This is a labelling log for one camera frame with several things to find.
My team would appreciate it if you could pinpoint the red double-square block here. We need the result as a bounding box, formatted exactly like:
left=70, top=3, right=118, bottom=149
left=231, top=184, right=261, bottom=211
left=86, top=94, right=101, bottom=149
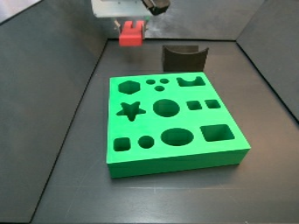
left=118, top=20, right=144, bottom=46

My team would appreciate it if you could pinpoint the black curved stand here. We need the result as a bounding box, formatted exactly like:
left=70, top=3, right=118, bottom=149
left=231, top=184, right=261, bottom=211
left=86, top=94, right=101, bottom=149
left=162, top=45, right=209, bottom=72

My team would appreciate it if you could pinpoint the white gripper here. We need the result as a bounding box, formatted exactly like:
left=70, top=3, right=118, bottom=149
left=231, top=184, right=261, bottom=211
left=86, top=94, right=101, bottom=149
left=90, top=0, right=150, bottom=32

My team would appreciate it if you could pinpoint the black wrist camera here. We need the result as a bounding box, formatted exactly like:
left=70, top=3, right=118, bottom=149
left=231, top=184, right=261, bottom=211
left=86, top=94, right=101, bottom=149
left=141, top=0, right=170, bottom=16

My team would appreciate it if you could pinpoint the green foam shape board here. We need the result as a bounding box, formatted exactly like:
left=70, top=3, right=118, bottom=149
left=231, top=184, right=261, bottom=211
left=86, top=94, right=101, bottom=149
left=106, top=72, right=249, bottom=178

